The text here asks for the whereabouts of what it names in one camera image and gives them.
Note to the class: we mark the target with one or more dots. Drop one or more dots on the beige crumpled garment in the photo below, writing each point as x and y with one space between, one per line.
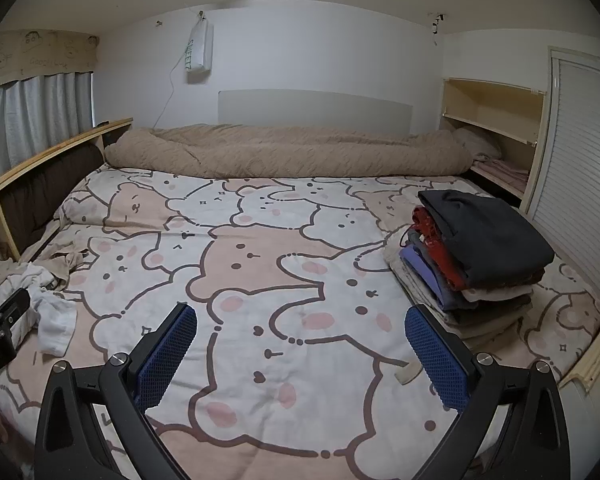
60 260

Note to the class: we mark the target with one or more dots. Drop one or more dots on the cream shelf cabinet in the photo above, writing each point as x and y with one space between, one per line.
480 122

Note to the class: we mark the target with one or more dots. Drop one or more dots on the grey curtain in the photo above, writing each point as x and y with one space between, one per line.
30 120

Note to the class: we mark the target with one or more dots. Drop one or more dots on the white crumpled garment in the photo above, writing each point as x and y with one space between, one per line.
55 325

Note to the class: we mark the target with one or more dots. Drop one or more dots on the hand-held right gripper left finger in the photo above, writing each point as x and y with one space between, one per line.
170 355

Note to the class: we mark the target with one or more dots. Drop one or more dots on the pink folded cloth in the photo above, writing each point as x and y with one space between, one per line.
500 167

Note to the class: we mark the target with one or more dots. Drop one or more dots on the beige printed curtain valance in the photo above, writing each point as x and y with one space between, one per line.
30 55

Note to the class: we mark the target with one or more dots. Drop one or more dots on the cartoon bear printed blanket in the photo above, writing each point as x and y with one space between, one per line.
260 260

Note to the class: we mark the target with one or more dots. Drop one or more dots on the tan quilted duvet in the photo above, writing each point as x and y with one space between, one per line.
280 152

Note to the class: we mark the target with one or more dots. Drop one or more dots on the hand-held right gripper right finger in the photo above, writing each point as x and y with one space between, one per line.
437 360

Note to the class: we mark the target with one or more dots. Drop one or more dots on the black wall clip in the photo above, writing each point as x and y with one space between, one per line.
436 24

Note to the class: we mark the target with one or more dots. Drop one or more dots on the small beige tag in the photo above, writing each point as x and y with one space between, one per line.
406 375

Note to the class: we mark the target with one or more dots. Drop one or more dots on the white slatted shutter door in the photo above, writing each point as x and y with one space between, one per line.
575 160

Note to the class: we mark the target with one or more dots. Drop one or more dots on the stack of folded clothes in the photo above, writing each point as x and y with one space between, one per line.
485 240

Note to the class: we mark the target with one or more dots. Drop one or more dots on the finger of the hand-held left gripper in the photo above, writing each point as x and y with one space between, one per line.
10 310

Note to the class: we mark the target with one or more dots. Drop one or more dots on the beige pillow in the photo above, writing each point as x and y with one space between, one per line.
477 141

